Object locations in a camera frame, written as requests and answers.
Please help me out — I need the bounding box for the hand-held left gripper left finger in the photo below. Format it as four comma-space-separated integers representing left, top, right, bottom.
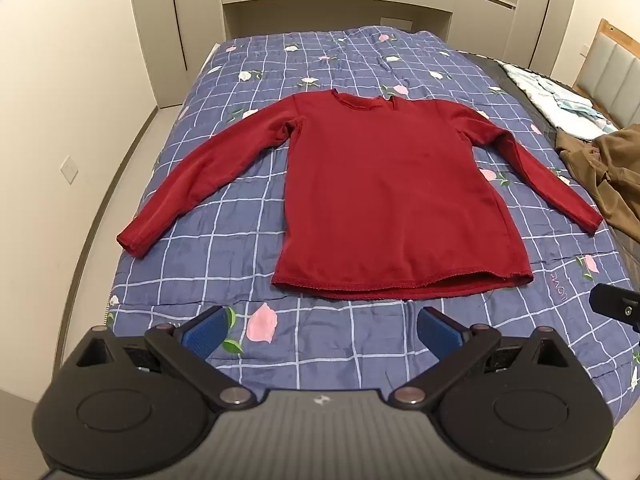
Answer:
64, 305, 257, 412

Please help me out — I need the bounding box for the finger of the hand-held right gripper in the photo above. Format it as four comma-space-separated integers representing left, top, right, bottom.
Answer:
588, 283, 640, 333

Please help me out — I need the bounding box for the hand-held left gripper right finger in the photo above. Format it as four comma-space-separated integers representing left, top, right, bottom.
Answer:
387, 305, 576, 411

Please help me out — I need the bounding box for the red long-sleeve shirt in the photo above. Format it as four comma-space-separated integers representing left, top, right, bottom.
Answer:
116, 87, 605, 302

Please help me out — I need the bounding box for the blue checked floral quilt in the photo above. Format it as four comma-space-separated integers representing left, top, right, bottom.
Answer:
102, 30, 640, 401

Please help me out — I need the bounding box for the brown garment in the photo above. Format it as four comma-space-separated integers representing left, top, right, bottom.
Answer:
554, 124, 640, 243

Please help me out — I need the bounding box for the light printed blanket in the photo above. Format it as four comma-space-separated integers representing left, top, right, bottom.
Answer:
500, 61, 623, 140

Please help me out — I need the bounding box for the padded wooden headboard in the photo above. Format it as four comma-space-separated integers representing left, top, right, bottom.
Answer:
572, 17, 640, 131

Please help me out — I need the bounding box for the beige narrow wardrobe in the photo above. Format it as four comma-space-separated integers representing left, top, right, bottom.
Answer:
510, 0, 597, 81

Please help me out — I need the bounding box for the beige tall wardrobe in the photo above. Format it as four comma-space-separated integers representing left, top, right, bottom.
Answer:
125, 0, 227, 109

